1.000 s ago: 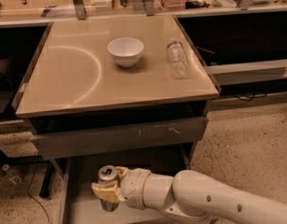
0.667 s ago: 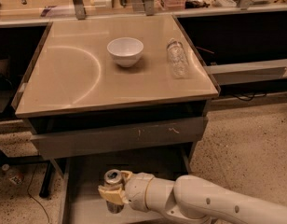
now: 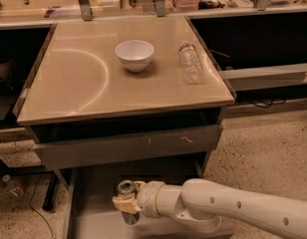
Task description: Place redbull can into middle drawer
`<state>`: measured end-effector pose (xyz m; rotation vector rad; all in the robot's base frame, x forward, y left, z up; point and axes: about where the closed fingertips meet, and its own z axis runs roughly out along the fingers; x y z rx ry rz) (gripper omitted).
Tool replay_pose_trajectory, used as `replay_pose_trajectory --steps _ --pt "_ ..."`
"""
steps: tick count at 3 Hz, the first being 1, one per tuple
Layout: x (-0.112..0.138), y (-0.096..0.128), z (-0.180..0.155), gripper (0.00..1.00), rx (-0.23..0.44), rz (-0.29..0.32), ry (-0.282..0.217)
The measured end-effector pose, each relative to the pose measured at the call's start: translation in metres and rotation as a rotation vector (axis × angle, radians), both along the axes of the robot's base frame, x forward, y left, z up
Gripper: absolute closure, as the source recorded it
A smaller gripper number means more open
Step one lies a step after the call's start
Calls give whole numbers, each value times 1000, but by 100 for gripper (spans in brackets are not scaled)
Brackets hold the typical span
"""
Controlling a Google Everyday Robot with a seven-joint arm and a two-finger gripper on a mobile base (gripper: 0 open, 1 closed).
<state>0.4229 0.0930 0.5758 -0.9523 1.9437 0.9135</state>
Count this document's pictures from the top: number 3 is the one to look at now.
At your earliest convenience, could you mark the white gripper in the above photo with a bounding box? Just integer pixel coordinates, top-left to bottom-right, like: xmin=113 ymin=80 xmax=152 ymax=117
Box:
xmin=112 ymin=181 xmax=164 ymax=218

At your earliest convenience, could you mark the silver redbull can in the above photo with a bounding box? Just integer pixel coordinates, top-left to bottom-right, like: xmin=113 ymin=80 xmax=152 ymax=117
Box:
xmin=117 ymin=180 xmax=140 ymax=225

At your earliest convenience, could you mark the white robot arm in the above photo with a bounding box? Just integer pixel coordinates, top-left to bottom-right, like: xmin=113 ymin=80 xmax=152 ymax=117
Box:
xmin=112 ymin=178 xmax=307 ymax=239

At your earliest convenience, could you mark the grey open middle drawer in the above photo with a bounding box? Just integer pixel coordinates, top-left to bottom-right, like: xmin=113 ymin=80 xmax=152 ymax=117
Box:
xmin=62 ymin=154 xmax=233 ymax=239

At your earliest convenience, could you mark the grey top drawer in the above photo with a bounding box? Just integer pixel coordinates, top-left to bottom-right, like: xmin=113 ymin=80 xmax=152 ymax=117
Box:
xmin=33 ymin=124 xmax=223 ymax=170

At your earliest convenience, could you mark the black table leg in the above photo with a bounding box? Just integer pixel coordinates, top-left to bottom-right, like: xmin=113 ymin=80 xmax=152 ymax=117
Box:
xmin=42 ymin=173 xmax=58 ymax=211

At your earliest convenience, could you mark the small bottle on floor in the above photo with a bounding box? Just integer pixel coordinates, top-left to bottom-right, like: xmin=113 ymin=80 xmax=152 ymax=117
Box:
xmin=2 ymin=174 xmax=26 ymax=197

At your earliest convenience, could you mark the white bowl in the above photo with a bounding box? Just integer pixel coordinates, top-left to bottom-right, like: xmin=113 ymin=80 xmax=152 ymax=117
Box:
xmin=115 ymin=40 xmax=154 ymax=72

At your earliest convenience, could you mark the clear plastic bottle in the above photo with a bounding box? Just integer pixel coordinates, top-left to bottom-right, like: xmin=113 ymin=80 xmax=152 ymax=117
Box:
xmin=178 ymin=41 xmax=202 ymax=84

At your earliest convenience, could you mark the black floor cable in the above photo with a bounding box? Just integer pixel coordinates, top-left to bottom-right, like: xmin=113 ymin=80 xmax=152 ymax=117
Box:
xmin=28 ymin=174 xmax=56 ymax=239

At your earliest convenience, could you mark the grey metal bracket left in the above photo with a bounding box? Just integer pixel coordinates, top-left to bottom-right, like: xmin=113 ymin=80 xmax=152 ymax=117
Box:
xmin=78 ymin=0 xmax=93 ymax=21

